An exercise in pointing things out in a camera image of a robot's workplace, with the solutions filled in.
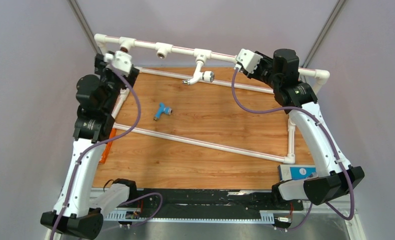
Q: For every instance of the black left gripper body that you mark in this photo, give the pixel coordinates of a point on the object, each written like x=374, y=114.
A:
x=112, y=81

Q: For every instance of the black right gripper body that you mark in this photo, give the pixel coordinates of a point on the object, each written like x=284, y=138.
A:
x=262, y=72

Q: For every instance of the white PVC pipe frame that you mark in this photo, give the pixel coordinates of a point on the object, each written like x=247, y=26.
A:
x=162, y=50

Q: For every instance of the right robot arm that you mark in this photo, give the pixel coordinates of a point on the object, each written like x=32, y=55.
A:
x=335, y=176

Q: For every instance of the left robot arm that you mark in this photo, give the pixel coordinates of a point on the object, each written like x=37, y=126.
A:
x=74, y=213

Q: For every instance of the white water faucet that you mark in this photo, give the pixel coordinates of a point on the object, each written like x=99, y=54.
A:
x=199, y=75

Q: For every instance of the blue water faucet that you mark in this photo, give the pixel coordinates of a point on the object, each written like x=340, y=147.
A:
x=162, y=109

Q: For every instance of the orange razor package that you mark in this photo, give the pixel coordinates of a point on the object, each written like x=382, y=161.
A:
x=107, y=149

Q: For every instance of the blue white box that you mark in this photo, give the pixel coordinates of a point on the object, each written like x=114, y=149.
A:
x=295, y=172

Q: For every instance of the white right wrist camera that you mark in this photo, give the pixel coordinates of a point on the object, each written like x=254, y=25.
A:
x=248, y=61

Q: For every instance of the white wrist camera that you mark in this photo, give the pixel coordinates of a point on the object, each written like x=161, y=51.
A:
x=120, y=61
x=248, y=61

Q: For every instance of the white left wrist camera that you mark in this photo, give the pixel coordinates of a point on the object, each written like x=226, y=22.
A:
x=120, y=61

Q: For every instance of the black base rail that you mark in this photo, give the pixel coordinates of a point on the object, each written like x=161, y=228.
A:
x=232, y=204

